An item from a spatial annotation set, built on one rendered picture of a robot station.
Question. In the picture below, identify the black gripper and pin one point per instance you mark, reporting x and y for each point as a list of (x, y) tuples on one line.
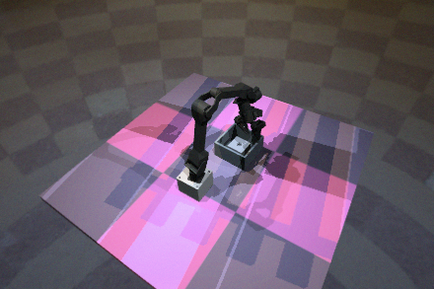
[(246, 117)]

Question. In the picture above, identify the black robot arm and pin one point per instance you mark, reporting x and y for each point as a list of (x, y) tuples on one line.
[(202, 112)]

